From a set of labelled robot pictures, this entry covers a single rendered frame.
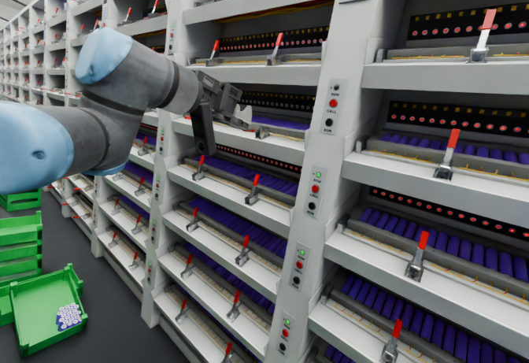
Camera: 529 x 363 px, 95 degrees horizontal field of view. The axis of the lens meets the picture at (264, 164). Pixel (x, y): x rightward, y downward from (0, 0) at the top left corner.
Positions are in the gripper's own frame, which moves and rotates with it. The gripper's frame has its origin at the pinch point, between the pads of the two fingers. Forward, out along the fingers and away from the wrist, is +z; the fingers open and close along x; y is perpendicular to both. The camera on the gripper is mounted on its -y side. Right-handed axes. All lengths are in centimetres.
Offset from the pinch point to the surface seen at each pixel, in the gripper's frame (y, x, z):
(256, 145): -3.3, 0.2, 5.7
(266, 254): -35.2, -6.1, 17.1
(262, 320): -56, -9, 20
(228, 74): 16.0, 15.9, 2.6
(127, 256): -78, 81, 22
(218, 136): -3.5, 16.7, 5.9
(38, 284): -90, 90, -11
